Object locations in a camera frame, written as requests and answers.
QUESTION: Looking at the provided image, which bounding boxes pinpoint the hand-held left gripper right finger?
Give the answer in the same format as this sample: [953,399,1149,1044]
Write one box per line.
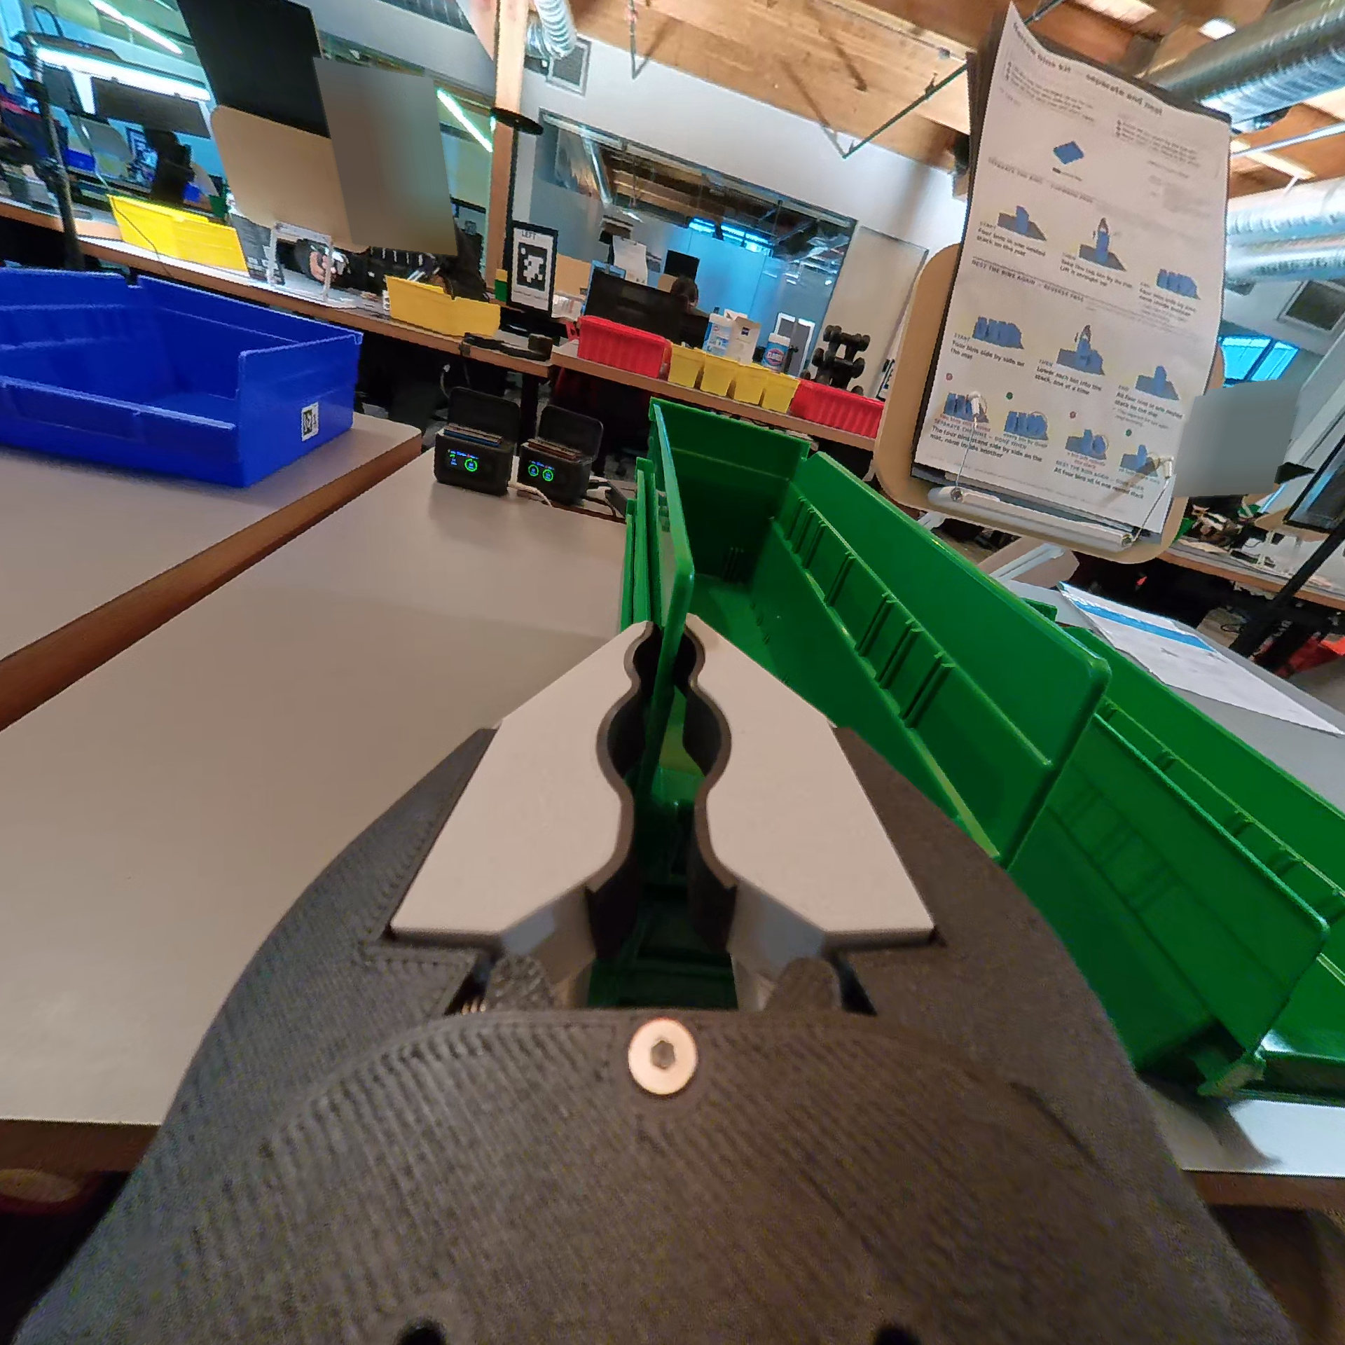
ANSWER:
[684,617,939,974]

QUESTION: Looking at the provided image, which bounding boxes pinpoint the blue bin stack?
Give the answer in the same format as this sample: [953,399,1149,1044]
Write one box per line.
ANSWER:
[0,267,364,490]

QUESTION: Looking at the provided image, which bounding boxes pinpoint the red plastic bin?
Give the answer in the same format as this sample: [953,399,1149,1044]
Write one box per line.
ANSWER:
[577,315,675,381]
[789,378,886,437]

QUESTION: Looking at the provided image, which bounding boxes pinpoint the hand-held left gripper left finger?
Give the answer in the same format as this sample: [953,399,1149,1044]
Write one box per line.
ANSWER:
[387,620,662,958]

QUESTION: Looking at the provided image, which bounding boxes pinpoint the silver ventilation duct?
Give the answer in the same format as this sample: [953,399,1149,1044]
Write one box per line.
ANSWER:
[1224,179,1345,285]
[1146,16,1345,133]

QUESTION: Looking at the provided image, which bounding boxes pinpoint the white clipboard stand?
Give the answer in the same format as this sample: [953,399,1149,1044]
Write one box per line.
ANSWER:
[915,509,1085,589]

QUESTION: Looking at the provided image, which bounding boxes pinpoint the black white marker tag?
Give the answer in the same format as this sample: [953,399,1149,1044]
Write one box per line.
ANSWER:
[510,221,560,314]

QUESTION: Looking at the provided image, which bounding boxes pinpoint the white blue paper sheet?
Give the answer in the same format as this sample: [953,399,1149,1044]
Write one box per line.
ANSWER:
[1056,583,1345,737]

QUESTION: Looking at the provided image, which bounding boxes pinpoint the yellow plastic bin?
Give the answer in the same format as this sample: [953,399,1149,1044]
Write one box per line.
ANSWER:
[383,275,505,338]
[111,194,249,277]

